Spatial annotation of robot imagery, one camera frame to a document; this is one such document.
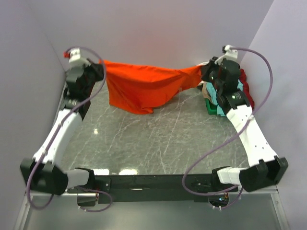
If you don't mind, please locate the teal t shirt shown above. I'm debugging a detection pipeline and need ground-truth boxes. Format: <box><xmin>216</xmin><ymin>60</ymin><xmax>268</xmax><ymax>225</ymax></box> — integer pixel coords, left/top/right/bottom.
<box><xmin>207</xmin><ymin>79</ymin><xmax>244</xmax><ymax>117</ymax></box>

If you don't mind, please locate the orange t shirt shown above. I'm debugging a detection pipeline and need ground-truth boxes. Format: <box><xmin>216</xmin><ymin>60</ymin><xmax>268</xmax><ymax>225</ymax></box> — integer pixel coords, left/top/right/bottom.
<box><xmin>98</xmin><ymin>60</ymin><xmax>201</xmax><ymax>115</ymax></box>

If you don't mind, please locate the purple cable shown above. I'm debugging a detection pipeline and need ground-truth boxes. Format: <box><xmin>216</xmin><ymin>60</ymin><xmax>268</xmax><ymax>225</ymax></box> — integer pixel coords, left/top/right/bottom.
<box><xmin>25</xmin><ymin>46</ymin><xmax>113</xmax><ymax>213</ymax></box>
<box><xmin>182</xmin><ymin>47</ymin><xmax>273</xmax><ymax>210</ymax></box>

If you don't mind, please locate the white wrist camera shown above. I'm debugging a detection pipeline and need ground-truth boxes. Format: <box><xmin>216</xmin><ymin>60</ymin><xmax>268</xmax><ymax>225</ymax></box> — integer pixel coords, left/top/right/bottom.
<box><xmin>214</xmin><ymin>45</ymin><xmax>238</xmax><ymax>65</ymax></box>
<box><xmin>64</xmin><ymin>47</ymin><xmax>91</xmax><ymax>68</ymax></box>

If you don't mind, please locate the green t shirt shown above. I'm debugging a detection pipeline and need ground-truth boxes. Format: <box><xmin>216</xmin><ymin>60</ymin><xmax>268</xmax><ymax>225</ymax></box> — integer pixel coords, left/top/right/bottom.
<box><xmin>205</xmin><ymin>98</ymin><xmax>217</xmax><ymax>115</ymax></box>

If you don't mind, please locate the cream white t shirt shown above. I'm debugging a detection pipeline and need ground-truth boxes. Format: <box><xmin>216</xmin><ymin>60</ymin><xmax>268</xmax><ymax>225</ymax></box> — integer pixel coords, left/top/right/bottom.
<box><xmin>197</xmin><ymin>61</ymin><xmax>209</xmax><ymax>66</ymax></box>

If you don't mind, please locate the black base beam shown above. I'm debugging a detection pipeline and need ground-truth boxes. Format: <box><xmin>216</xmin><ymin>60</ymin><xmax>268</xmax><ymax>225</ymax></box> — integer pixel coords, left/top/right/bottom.
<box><xmin>67</xmin><ymin>173</ymin><xmax>238</xmax><ymax>207</ymax></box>

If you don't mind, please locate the dark red t shirt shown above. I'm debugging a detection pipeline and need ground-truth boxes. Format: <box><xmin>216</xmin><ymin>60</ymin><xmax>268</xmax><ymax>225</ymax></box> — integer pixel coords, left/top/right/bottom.
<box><xmin>239</xmin><ymin>69</ymin><xmax>255</xmax><ymax>110</ymax></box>

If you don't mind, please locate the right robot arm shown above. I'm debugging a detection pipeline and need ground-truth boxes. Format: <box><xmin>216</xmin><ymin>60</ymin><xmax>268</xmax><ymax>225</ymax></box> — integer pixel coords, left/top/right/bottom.
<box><xmin>201</xmin><ymin>57</ymin><xmax>288</xmax><ymax>192</ymax></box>

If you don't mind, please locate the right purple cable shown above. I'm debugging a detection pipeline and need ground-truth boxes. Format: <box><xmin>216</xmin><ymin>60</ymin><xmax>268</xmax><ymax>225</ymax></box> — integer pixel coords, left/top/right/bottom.
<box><xmin>182</xmin><ymin>47</ymin><xmax>273</xmax><ymax>210</ymax></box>

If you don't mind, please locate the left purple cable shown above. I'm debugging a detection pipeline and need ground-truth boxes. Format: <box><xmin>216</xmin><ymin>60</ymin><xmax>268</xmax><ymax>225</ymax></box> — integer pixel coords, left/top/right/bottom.
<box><xmin>25</xmin><ymin>46</ymin><xmax>113</xmax><ymax>213</ymax></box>

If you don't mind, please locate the aluminium frame rail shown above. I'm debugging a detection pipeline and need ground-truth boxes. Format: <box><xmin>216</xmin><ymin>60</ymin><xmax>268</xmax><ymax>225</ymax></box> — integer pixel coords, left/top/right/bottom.
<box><xmin>13</xmin><ymin>71</ymin><xmax>96</xmax><ymax>230</ymax></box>

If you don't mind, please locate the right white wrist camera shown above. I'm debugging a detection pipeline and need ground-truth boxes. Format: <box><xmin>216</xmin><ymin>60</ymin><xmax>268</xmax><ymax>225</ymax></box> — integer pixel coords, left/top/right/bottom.
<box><xmin>214</xmin><ymin>45</ymin><xmax>238</xmax><ymax>65</ymax></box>

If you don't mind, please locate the beige t shirt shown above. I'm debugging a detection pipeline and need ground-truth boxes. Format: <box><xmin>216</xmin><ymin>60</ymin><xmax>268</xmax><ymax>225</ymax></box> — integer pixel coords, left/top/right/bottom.
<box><xmin>197</xmin><ymin>81</ymin><xmax>214</xmax><ymax>104</ymax></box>

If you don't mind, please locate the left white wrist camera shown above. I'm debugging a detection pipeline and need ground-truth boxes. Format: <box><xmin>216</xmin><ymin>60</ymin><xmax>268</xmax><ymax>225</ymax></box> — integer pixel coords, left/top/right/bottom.
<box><xmin>64</xmin><ymin>47</ymin><xmax>91</xmax><ymax>68</ymax></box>

